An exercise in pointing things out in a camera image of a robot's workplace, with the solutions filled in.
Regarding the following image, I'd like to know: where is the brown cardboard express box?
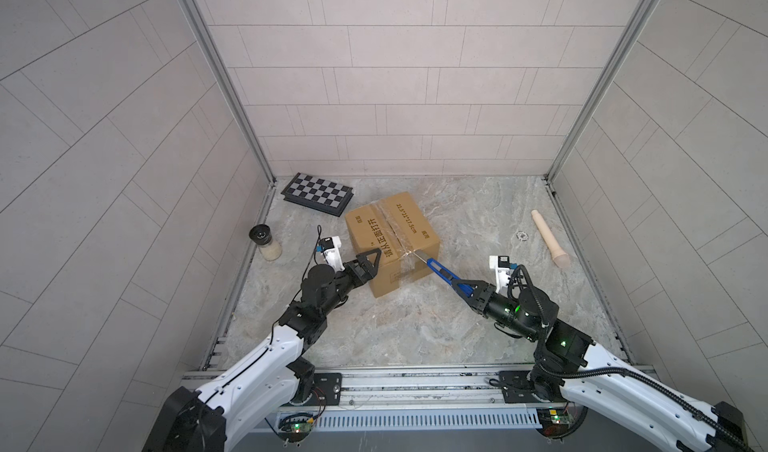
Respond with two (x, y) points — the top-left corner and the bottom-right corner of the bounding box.
(344, 192), (441, 298)

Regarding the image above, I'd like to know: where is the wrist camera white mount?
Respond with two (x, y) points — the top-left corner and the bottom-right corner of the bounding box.
(489, 256), (518, 293)
(316, 236), (344, 272)

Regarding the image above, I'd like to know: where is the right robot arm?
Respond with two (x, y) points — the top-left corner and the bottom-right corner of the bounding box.
(448, 275), (750, 451)

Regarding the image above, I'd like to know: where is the aluminium front rail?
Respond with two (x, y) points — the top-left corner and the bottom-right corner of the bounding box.
(152, 364), (691, 452)

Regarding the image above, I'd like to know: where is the black corrugated cable conduit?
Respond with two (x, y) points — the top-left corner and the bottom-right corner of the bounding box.
(506, 264), (754, 452)

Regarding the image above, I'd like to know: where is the blue utility knife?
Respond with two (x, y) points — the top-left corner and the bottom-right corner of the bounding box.
(414, 251), (473, 298)

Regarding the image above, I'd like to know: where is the right green circuit board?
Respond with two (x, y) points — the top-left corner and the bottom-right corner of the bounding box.
(536, 408), (574, 437)

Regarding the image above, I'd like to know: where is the glass jar black lid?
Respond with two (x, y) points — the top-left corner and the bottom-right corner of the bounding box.
(249, 224), (282, 262)

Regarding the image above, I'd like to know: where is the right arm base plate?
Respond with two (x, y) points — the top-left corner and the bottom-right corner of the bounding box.
(488, 370), (565, 404)

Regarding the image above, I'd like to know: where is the left corner aluminium post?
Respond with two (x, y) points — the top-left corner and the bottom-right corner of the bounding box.
(177, 0), (277, 188)

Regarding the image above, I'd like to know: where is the black white chessboard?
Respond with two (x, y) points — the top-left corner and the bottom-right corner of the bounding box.
(281, 173), (354, 217)

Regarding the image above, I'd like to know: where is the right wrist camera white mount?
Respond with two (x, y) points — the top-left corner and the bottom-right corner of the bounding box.
(489, 256), (518, 293)

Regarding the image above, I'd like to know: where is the wooden rolling pin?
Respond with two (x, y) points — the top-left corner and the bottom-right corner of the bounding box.
(531, 210), (571, 270)

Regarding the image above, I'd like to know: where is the right corner aluminium post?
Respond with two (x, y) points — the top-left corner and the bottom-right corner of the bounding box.
(544, 0), (660, 186)

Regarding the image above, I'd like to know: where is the green circuit board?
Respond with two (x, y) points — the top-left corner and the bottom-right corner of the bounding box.
(277, 412), (317, 444)
(536, 408), (574, 437)

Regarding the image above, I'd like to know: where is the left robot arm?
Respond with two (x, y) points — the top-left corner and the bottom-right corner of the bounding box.
(143, 248), (382, 451)

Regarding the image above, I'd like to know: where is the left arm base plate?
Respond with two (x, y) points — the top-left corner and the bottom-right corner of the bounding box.
(288, 373), (343, 407)

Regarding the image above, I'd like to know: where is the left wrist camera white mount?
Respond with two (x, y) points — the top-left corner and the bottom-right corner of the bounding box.
(316, 236), (344, 272)

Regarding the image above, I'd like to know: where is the left green circuit board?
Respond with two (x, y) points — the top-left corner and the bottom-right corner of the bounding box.
(277, 412), (317, 444)

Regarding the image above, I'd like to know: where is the corner aluminium post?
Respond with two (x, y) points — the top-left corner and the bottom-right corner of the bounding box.
(177, 0), (277, 188)
(544, 0), (660, 186)

